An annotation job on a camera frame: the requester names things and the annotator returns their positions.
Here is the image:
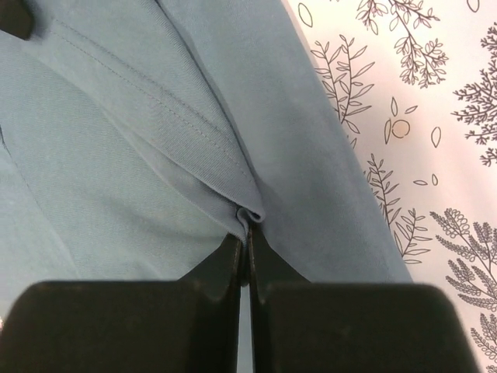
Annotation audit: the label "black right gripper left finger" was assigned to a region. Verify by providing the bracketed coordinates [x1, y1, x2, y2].
[1, 235, 242, 372]

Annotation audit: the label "floral patterned table mat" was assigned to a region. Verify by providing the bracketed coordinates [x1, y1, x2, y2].
[286, 1, 496, 372]

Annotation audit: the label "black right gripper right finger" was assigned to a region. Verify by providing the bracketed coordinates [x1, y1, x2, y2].
[247, 227, 478, 373]

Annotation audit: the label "blue-grey t shirt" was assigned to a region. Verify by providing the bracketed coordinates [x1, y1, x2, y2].
[0, 0, 413, 373]

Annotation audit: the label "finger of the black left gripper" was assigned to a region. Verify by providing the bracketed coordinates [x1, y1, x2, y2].
[0, 0, 34, 40]

